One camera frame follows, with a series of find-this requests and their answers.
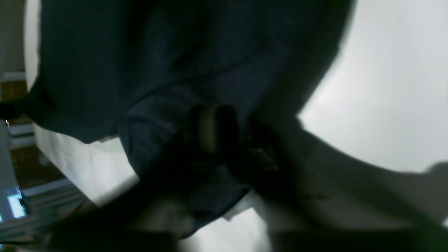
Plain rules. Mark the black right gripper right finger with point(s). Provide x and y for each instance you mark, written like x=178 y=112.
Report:
x=299 y=182

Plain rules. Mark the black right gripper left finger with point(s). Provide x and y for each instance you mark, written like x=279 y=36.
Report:
x=182 y=167

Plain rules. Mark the black t-shirt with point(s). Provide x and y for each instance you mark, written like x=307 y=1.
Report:
x=136 y=68

